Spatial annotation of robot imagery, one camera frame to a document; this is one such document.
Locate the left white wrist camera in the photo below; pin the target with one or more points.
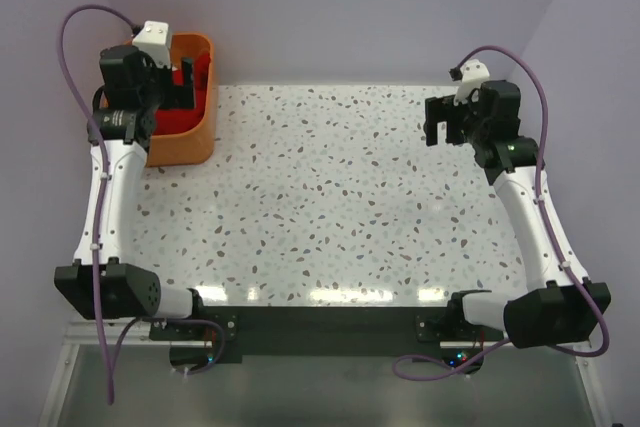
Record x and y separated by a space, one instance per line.
155 39

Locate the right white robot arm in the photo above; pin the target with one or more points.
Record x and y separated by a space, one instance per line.
561 306

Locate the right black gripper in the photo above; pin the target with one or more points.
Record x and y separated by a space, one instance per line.
443 109

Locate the orange plastic laundry basket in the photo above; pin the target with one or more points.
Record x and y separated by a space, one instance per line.
138 95

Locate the red t shirt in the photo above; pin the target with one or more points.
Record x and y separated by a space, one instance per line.
175 121

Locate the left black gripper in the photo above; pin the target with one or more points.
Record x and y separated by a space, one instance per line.
177 96

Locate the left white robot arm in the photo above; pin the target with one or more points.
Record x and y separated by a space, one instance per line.
103 281

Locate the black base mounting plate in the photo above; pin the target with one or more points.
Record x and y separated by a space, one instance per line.
379 331

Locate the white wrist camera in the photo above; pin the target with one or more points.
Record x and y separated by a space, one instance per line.
155 39
470 75

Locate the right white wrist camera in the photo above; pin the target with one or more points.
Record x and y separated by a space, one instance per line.
470 75

